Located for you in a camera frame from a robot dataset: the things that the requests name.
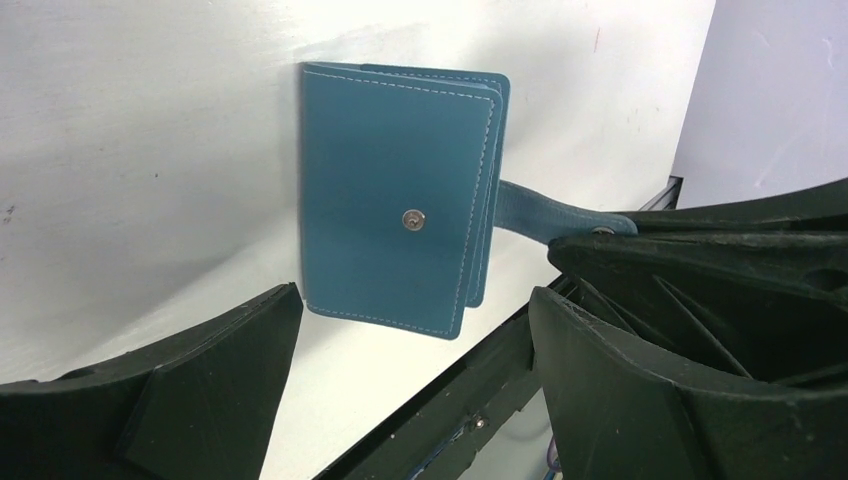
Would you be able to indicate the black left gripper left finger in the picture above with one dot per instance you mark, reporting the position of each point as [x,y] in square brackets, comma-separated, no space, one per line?
[199,404]

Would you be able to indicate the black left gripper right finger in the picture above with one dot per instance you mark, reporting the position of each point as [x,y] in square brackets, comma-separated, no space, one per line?
[624,408]

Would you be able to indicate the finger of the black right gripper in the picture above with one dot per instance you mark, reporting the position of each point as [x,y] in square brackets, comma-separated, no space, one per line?
[768,306]
[821,208]

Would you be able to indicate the blue leather card holder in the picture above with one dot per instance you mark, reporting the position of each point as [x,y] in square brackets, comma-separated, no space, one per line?
[400,193]

